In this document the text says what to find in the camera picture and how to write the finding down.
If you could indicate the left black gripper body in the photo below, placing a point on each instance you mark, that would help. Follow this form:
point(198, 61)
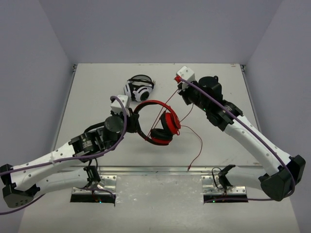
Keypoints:
point(132, 122)

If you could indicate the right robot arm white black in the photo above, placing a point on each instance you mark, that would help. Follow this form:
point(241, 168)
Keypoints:
point(280, 172)

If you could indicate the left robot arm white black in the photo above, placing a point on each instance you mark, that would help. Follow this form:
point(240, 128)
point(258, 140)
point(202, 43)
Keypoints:
point(68, 166)

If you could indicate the white black headphones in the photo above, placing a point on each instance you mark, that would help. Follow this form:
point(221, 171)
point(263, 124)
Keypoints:
point(139, 87)

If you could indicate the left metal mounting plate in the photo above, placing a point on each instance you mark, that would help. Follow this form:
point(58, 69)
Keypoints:
point(104, 187)

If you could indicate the metal mounting plate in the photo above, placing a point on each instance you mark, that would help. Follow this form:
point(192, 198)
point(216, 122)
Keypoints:
point(104, 187)
point(211, 186)

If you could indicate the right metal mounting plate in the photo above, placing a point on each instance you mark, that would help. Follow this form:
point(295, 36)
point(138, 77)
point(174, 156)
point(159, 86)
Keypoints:
point(211, 186)

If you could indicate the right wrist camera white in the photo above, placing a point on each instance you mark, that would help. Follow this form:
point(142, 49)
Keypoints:
point(185, 73)

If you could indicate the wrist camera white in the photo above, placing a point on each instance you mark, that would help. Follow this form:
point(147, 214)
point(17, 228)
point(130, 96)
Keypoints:
point(119, 102)
point(185, 73)

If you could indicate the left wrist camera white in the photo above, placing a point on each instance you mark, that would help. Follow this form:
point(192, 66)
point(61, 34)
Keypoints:
point(119, 102)

